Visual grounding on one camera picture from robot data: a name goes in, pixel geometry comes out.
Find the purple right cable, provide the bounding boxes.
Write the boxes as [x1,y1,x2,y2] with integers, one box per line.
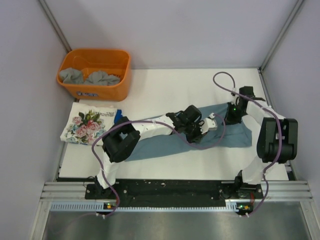
[212,71,286,217]

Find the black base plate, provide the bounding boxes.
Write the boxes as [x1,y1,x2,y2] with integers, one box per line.
[85,179,263,208]

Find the aluminium frame rail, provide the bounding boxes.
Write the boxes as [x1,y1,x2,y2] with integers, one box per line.
[40,179,313,202]

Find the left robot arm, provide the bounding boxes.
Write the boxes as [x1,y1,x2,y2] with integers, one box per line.
[96,105,212,199]

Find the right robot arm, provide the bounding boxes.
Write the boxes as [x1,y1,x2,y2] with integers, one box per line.
[224,86,298,198]

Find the grey t shirt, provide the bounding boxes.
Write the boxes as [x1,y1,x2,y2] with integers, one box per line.
[58,67,121,86]

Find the teal blue t shirt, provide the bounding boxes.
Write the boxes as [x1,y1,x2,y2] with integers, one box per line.
[126,103,252,162]

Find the orange plastic laundry basket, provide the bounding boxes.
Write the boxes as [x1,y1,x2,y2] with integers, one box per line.
[56,48,132,102]

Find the light blue cable duct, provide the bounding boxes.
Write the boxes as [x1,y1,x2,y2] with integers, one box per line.
[50,202,250,212]

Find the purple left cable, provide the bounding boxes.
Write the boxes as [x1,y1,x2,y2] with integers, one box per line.
[91,112,227,218]

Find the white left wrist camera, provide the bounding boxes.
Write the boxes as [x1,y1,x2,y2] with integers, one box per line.
[199,112,218,135]

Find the purple cable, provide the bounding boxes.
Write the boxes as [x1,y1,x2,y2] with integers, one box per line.
[91,112,227,218]
[212,71,286,217]

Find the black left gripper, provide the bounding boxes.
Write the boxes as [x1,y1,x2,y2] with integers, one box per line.
[182,120,207,144]

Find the white floral folded t shirt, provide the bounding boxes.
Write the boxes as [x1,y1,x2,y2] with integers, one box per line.
[60,102,120,145]

